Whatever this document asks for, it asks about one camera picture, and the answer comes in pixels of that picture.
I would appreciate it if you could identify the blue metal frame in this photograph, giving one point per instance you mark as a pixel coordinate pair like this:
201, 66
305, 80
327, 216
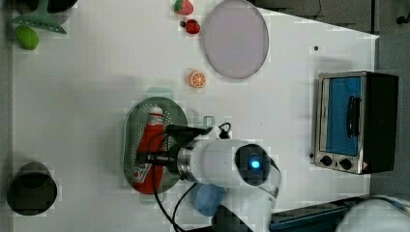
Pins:
317, 218

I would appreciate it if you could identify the green lime toy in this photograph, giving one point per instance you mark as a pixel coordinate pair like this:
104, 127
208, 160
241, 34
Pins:
27, 37

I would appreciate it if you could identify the silver toaster oven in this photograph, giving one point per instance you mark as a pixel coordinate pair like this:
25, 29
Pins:
355, 128

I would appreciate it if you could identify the green slotted spatula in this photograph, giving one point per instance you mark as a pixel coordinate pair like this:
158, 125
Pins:
40, 18

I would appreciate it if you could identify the blue cup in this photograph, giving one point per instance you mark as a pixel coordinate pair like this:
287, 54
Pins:
205, 199

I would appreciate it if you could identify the red ketchup bottle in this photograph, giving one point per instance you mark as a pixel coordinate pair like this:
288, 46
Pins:
147, 176

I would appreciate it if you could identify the green mug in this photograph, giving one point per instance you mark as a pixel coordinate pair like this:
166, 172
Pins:
209, 121

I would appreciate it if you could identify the light red strawberry toy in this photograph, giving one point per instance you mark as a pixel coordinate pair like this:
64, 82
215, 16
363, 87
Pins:
183, 7

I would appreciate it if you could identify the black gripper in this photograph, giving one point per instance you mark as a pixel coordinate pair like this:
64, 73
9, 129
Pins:
175, 138

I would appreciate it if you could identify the green oval strainer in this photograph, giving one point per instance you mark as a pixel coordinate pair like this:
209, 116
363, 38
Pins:
134, 126

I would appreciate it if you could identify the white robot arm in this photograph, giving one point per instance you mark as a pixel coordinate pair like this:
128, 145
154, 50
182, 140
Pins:
251, 180

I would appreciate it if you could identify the grey round plate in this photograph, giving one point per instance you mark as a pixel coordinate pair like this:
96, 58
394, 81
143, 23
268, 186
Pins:
236, 39

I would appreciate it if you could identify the orange slice toy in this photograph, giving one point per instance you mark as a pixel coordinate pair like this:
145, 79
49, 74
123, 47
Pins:
197, 79

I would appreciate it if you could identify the black cup lower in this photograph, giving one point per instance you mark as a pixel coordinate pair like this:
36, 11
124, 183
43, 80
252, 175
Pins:
33, 190

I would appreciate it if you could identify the dark red strawberry toy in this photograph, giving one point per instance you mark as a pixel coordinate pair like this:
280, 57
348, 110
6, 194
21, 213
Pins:
192, 27

